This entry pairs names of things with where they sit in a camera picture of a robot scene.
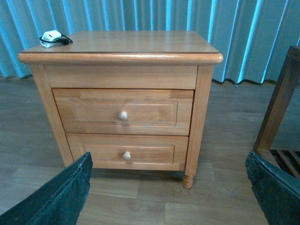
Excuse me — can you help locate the wooden drawer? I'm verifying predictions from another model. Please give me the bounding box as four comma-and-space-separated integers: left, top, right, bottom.
53, 88, 194, 136
67, 134, 188, 171

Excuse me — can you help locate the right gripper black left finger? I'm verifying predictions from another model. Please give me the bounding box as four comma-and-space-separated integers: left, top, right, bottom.
0, 152, 93, 225

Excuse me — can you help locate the light blue curtain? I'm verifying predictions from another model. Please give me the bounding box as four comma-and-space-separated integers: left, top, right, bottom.
0, 0, 300, 83

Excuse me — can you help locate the wooden nightstand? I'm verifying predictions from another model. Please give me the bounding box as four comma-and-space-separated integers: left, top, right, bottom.
18, 31, 223, 189

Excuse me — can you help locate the dark wooden furniture frame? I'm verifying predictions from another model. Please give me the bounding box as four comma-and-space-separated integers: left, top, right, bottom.
253, 46, 300, 179

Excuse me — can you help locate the white charger with black cable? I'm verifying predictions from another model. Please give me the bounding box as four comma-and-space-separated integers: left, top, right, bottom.
39, 30, 73, 48

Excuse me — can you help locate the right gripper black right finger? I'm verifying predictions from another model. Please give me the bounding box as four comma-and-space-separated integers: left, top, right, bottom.
245, 152, 300, 225

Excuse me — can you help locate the drawer knob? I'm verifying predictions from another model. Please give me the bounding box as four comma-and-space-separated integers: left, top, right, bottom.
122, 151, 131, 161
118, 111, 128, 121

